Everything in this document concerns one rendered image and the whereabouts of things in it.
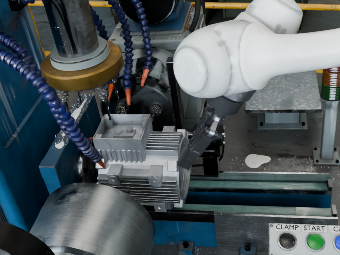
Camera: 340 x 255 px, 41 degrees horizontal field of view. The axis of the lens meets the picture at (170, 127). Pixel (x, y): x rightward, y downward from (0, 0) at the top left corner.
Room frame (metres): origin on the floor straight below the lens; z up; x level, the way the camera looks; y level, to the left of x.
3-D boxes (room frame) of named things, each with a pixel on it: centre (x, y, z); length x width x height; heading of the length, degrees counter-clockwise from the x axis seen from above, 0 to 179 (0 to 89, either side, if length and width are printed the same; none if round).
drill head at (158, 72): (1.23, 0.05, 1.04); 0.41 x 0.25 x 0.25; 165
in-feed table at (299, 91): (1.32, -0.40, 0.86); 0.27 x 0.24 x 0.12; 165
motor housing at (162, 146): (0.89, 0.08, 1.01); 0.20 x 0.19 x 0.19; 74
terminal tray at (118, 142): (0.91, 0.11, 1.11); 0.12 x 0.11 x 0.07; 74
